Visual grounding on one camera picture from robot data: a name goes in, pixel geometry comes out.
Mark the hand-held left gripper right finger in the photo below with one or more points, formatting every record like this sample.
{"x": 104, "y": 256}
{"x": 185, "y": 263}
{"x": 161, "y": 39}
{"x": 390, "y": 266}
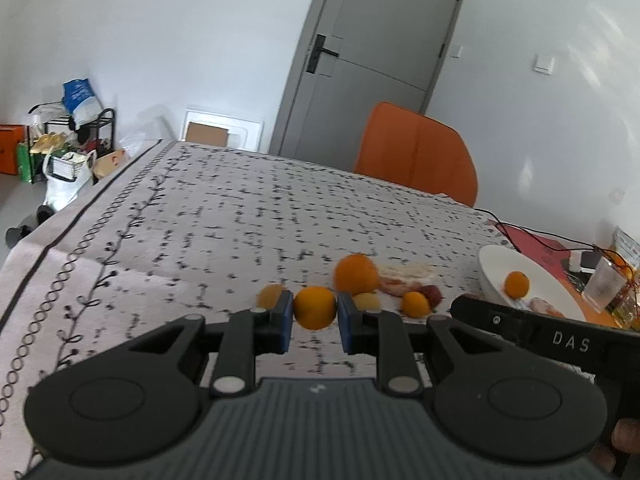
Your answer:
{"x": 347, "y": 330}

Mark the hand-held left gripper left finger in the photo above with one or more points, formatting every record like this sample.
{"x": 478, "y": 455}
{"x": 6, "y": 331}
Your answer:
{"x": 283, "y": 322}

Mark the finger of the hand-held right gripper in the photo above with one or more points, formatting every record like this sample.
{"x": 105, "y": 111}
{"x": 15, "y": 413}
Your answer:
{"x": 495, "y": 319}

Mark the yellow plum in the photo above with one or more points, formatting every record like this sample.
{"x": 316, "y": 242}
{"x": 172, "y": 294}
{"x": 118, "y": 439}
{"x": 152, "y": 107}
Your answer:
{"x": 269, "y": 296}
{"x": 368, "y": 302}

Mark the small orange mandarin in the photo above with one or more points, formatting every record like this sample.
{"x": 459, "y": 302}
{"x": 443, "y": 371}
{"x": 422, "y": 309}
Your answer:
{"x": 516, "y": 284}
{"x": 314, "y": 307}
{"x": 416, "y": 304}

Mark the white plate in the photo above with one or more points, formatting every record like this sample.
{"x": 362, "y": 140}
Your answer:
{"x": 500, "y": 265}

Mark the large orange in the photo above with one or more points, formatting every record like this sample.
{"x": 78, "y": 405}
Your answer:
{"x": 356, "y": 274}

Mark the red plum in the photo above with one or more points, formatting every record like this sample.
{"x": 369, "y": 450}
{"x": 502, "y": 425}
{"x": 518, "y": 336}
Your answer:
{"x": 433, "y": 294}

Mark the peeled pomelo segment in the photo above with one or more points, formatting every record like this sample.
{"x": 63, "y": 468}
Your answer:
{"x": 405, "y": 276}
{"x": 542, "y": 306}

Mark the person's right hand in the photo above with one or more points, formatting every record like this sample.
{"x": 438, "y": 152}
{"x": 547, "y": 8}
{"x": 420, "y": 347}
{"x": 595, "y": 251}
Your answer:
{"x": 627, "y": 445}

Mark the ribbed clear glass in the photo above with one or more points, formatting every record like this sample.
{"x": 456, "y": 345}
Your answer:
{"x": 605, "y": 285}

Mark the white charger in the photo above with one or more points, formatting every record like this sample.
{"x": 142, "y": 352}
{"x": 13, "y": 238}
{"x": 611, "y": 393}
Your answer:
{"x": 576, "y": 261}

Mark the red orange printed table mat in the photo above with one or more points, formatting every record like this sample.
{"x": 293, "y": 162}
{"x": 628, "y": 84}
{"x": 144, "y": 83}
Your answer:
{"x": 525, "y": 240}

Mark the snack bag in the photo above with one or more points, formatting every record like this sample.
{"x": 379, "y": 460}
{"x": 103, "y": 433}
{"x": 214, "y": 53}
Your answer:
{"x": 629, "y": 247}

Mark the orange chair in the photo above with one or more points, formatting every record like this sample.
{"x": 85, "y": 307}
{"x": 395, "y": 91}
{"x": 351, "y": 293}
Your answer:
{"x": 415, "y": 155}

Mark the clear plastic bag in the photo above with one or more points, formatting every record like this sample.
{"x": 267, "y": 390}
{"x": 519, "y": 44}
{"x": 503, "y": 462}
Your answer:
{"x": 140, "y": 140}

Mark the cardboard box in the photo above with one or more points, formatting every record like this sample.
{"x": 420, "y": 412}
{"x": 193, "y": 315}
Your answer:
{"x": 110, "y": 162}

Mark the white plastic bag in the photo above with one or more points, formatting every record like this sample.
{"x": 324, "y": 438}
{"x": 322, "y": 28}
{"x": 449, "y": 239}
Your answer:
{"x": 62, "y": 187}

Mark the black rack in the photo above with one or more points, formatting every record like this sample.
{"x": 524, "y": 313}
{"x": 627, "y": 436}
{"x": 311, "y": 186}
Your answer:
{"x": 107, "y": 127}

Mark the dark floor object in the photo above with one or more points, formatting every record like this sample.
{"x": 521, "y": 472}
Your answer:
{"x": 19, "y": 236}

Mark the grey door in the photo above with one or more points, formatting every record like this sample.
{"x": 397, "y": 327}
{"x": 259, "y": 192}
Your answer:
{"x": 380, "y": 35}

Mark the blue white bag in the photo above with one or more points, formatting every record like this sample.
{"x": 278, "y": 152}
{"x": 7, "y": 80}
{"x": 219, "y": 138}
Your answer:
{"x": 80, "y": 97}

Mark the green box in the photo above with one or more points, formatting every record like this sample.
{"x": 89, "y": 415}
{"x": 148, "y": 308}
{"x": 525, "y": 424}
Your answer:
{"x": 25, "y": 162}

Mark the orange box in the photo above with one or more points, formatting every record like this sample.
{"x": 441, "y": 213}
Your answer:
{"x": 11, "y": 147}

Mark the white picture frame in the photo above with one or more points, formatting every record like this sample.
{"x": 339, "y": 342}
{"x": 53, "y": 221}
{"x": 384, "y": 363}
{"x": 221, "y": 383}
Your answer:
{"x": 240, "y": 127}

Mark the white light switch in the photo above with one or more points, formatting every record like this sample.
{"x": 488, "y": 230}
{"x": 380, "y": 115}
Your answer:
{"x": 543, "y": 64}

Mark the small white wall switch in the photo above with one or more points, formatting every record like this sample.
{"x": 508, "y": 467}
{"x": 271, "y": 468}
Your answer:
{"x": 457, "y": 51}

